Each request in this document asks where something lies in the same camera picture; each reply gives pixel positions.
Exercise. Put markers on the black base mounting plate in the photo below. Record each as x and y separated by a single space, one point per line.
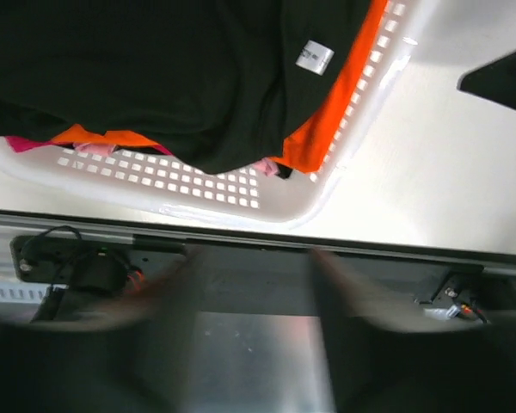
262 277

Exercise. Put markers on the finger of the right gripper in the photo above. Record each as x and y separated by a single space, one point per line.
494 82

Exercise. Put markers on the black t shirt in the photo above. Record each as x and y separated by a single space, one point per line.
219 84

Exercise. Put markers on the white plastic laundry basket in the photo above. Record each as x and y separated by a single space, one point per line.
243 198

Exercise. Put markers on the pink t shirt in basket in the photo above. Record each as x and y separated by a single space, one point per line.
17 144

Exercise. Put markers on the orange t shirt in basket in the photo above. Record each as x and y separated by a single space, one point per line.
305 149

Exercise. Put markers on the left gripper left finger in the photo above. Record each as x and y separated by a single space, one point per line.
129 354

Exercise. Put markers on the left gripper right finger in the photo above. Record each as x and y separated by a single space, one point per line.
386 354

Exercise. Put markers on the left white cable duct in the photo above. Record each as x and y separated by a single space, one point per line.
25 293

